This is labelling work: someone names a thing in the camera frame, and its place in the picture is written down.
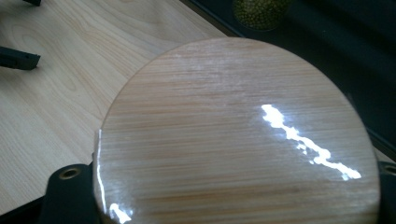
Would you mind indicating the short green bean jar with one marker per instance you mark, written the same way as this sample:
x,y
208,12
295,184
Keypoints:
x,y
261,14

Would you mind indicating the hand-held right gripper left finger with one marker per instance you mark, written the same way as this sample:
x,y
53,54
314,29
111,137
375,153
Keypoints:
x,y
68,199

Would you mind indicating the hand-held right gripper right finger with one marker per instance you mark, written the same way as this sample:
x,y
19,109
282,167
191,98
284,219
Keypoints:
x,y
388,193

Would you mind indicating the tall red bean jar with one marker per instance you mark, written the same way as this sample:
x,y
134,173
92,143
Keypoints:
x,y
233,140

